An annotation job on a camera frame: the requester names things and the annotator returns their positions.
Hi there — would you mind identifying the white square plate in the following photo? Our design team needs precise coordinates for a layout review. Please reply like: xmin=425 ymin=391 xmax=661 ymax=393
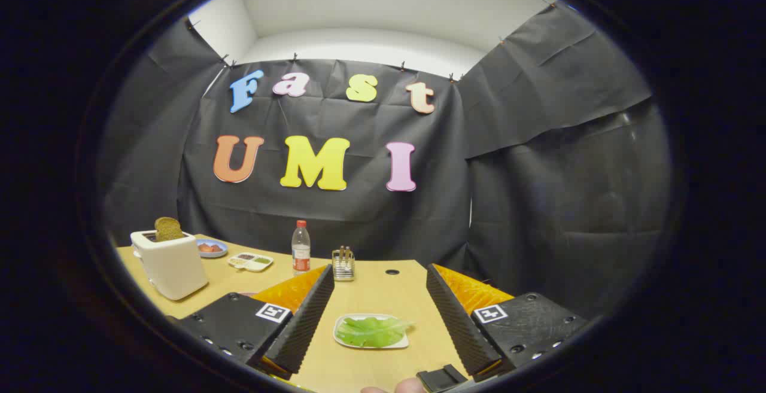
xmin=333 ymin=313 xmax=411 ymax=349

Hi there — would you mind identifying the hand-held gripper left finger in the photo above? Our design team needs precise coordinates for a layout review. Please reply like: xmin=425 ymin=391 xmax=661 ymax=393
xmin=174 ymin=264 xmax=336 ymax=380

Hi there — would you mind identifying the brown bread slice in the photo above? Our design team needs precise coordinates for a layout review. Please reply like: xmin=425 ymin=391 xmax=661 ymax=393
xmin=154 ymin=217 xmax=186 ymax=242

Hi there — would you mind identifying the small blue plate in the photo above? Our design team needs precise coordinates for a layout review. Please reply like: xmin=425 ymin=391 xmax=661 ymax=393
xmin=196 ymin=238 xmax=229 ymax=258

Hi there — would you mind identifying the cream white toaster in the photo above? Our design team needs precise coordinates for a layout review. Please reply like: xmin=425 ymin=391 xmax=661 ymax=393
xmin=130 ymin=230 xmax=209 ymax=301

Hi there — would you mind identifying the metal wire utensil holder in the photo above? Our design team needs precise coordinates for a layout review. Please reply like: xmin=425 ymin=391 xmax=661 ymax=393
xmin=332 ymin=246 xmax=355 ymax=281

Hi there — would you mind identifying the white divided sauce dish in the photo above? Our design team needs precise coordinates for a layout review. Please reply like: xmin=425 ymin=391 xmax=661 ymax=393
xmin=227 ymin=252 xmax=275 ymax=272

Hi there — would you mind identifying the clear red-capped water bottle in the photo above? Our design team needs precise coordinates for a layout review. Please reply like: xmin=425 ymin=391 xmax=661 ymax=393
xmin=291 ymin=220 xmax=311 ymax=276

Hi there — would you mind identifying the green lettuce leaf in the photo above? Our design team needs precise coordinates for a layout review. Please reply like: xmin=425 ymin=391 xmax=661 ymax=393
xmin=336 ymin=316 xmax=414 ymax=348

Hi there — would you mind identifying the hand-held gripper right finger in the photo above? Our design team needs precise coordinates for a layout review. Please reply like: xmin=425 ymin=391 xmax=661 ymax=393
xmin=426 ymin=263 xmax=591 ymax=383

